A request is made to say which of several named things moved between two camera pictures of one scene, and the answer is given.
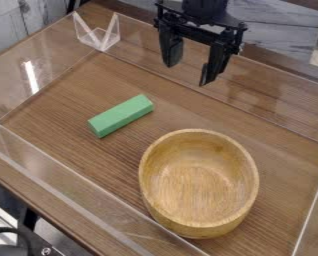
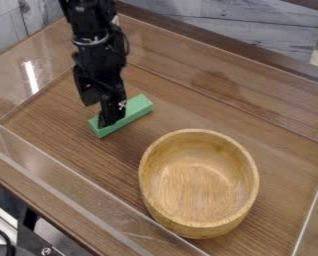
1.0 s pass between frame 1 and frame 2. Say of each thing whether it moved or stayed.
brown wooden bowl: stayed
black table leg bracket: stayed
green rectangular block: stayed
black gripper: moved
